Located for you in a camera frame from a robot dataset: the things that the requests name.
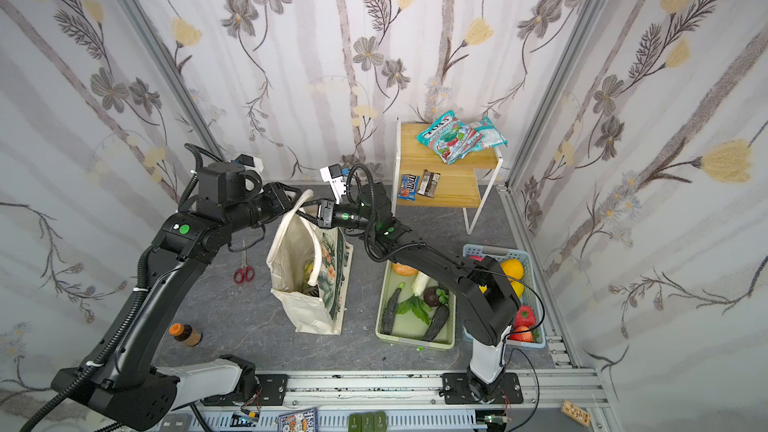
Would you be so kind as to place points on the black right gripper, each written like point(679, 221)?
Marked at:
point(324, 213)

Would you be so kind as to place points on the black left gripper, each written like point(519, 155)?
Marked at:
point(280, 197)

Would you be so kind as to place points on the cream canvas grocery bag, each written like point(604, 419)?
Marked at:
point(310, 269)

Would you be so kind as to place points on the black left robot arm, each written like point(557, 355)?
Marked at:
point(117, 379)

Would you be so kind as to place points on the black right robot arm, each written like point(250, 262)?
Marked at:
point(481, 289)

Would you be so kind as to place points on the blue candy bag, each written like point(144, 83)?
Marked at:
point(408, 187)

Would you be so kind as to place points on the light teal snack bag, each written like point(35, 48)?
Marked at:
point(490, 136)

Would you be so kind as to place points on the orange bread roll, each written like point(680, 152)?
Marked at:
point(404, 270)

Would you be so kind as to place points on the white wooden two-tier shelf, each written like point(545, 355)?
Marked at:
point(465, 184)

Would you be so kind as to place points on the brown chocolate bar pack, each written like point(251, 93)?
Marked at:
point(428, 184)

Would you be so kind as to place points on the white radish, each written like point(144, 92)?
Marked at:
point(420, 283)

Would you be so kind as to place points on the dark cucumber left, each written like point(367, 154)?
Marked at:
point(391, 310)

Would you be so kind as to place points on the dark cucumber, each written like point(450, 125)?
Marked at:
point(391, 310)
point(438, 321)

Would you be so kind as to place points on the green leafy vegetable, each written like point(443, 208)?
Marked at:
point(417, 306)

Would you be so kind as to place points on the green plastic basket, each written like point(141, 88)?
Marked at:
point(408, 329)

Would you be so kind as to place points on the mangosteen dark brown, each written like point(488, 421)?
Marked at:
point(434, 296)

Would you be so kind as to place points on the dark cucumber right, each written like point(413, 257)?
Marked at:
point(438, 321)

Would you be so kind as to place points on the blue plastic basket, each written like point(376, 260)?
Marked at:
point(473, 253)

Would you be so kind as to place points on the printed card box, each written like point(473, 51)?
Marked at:
point(298, 421)

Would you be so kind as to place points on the yellow lemon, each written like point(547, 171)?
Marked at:
point(513, 269)

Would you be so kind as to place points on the green button pad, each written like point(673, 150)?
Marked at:
point(368, 422)

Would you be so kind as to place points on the yellow banana mango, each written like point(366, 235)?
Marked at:
point(518, 287)

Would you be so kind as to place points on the red strawberry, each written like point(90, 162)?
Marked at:
point(525, 317)

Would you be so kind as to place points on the red apple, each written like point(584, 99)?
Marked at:
point(522, 334)

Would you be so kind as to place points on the small wooden block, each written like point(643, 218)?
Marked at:
point(577, 414)

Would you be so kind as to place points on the red handled scissors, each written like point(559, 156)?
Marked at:
point(245, 273)

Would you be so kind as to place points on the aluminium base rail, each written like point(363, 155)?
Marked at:
point(527, 400)

